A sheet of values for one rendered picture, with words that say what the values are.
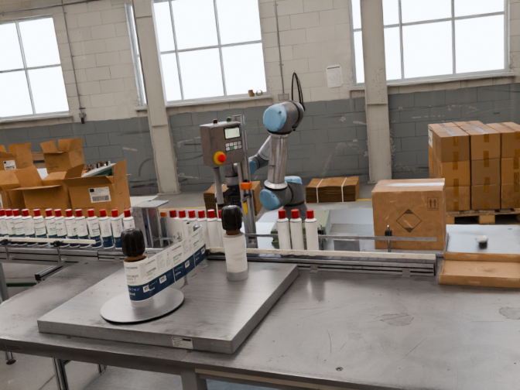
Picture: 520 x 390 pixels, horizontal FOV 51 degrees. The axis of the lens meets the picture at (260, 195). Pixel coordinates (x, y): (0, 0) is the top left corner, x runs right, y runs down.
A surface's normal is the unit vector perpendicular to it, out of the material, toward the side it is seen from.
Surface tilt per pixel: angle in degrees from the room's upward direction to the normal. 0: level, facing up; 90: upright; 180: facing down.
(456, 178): 92
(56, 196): 90
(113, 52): 90
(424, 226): 90
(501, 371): 0
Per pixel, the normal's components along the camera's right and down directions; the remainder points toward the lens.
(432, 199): -0.35, 0.24
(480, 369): -0.10, -0.97
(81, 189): -0.11, 0.25
